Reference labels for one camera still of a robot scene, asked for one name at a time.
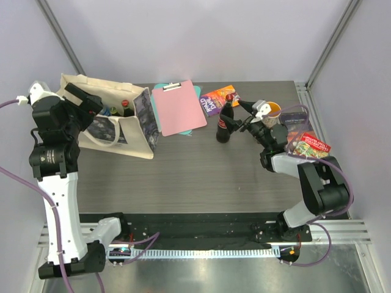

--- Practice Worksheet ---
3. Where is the teal clipboard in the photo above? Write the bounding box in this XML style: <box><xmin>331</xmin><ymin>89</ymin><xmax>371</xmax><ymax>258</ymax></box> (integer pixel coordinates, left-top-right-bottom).
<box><xmin>149</xmin><ymin>82</ymin><xmax>203</xmax><ymax>137</ymax></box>

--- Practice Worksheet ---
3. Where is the red Treehouse book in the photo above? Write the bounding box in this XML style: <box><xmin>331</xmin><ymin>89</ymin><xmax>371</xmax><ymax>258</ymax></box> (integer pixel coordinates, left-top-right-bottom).
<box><xmin>293</xmin><ymin>133</ymin><xmax>331</xmax><ymax>159</ymax></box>

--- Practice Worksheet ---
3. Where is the dark purple book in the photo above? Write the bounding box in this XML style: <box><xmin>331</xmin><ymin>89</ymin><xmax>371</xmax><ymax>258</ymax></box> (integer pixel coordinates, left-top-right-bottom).
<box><xmin>279</xmin><ymin>112</ymin><xmax>316</xmax><ymax>143</ymax></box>

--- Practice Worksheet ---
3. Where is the pink clipboard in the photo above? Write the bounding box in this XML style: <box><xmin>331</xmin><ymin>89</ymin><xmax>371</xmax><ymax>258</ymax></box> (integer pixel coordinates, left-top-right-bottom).
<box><xmin>152</xmin><ymin>80</ymin><xmax>207</xmax><ymax>137</ymax></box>

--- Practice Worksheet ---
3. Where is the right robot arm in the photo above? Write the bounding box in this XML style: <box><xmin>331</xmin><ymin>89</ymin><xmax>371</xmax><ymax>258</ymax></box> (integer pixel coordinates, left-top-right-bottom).
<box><xmin>219</xmin><ymin>100</ymin><xmax>354</xmax><ymax>241</ymax></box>

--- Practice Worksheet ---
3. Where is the slotted cable duct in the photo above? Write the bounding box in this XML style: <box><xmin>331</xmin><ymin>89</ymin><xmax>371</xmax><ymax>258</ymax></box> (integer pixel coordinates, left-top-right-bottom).
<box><xmin>108</xmin><ymin>247</ymin><xmax>280</xmax><ymax>260</ymax></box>

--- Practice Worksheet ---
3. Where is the canvas tote bag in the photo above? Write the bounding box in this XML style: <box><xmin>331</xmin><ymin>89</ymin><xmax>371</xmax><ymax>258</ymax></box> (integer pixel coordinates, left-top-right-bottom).
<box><xmin>57</xmin><ymin>74</ymin><xmax>159</xmax><ymax>159</ymax></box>

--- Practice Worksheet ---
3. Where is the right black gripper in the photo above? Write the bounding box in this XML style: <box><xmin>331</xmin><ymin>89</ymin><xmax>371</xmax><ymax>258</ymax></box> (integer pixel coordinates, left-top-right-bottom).
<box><xmin>221</xmin><ymin>100</ymin><xmax>271</xmax><ymax>150</ymax></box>

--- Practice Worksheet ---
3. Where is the Coca-Cola glass bottle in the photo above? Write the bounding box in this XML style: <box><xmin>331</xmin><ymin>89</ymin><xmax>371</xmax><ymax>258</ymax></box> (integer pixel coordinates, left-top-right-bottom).
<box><xmin>215</xmin><ymin>93</ymin><xmax>235</xmax><ymax>144</ymax></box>
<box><xmin>122</xmin><ymin>100</ymin><xmax>134</xmax><ymax>117</ymax></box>

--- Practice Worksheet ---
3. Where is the Pocari Sweat plastic bottle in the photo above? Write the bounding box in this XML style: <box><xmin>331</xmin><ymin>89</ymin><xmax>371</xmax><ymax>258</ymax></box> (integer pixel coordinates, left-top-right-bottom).
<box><xmin>99</xmin><ymin>105</ymin><xmax>111</xmax><ymax>117</ymax></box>

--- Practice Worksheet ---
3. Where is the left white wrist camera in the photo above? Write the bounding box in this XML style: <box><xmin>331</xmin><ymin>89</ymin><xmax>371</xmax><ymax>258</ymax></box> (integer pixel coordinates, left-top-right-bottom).
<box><xmin>16</xmin><ymin>81</ymin><xmax>53</xmax><ymax>106</ymax></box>

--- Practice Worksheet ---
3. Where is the Roald Dahl book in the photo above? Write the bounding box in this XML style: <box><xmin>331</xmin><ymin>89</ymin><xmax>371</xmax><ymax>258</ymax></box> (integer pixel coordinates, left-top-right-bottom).
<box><xmin>199</xmin><ymin>85</ymin><xmax>240</xmax><ymax>117</ymax></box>

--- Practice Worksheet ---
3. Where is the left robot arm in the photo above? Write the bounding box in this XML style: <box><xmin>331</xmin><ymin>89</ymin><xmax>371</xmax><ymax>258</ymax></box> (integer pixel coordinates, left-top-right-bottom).
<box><xmin>27</xmin><ymin>82</ymin><xmax>130</xmax><ymax>280</ymax></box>

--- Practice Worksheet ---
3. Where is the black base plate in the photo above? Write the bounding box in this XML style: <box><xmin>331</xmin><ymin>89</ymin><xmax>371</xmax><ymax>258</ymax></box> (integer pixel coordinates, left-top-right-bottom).
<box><xmin>79</xmin><ymin>212</ymin><xmax>312</xmax><ymax>245</ymax></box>

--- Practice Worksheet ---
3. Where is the white mug orange inside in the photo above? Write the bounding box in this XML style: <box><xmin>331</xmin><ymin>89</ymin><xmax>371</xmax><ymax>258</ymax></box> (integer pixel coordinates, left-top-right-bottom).
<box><xmin>262</xmin><ymin>101</ymin><xmax>282</xmax><ymax>128</ymax></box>

